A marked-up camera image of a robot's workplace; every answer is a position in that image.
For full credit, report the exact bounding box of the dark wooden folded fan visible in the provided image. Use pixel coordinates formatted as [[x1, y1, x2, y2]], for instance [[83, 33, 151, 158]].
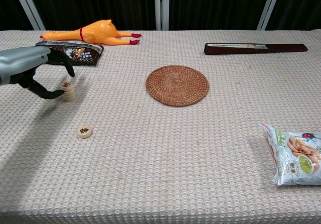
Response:
[[203, 42, 308, 56]]

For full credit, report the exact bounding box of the white double frame post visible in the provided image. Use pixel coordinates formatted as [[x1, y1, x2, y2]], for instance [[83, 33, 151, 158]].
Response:
[[153, 0, 170, 31]]

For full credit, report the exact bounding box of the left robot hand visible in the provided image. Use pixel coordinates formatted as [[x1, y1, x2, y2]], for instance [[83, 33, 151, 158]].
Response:
[[0, 46, 75, 99]]

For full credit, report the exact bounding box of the dark pleated curtain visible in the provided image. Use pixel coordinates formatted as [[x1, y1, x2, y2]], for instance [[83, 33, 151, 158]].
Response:
[[0, 0, 321, 31]]

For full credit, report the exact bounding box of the white slanted frame post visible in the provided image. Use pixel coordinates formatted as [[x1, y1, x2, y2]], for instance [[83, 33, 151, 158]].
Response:
[[10, 0, 46, 31], [256, 0, 284, 31]]

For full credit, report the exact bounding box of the round woven rattan coaster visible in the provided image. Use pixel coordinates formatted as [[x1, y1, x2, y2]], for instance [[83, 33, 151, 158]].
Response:
[[145, 65, 210, 107]]

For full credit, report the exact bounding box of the dark brown snack packet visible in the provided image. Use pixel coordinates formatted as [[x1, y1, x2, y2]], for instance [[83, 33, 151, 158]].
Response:
[[35, 40, 105, 67]]

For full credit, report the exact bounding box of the beige woven tablecloth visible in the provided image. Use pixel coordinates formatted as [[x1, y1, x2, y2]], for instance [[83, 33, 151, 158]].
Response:
[[0, 29, 321, 224]]

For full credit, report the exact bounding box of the yellow rubber chicken toy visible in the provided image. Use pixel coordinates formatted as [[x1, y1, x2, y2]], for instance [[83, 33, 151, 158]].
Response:
[[39, 19, 142, 46]]

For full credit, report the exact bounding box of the white green snack bag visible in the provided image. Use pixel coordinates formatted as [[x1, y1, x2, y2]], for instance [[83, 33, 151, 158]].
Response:
[[259, 122, 321, 186]]

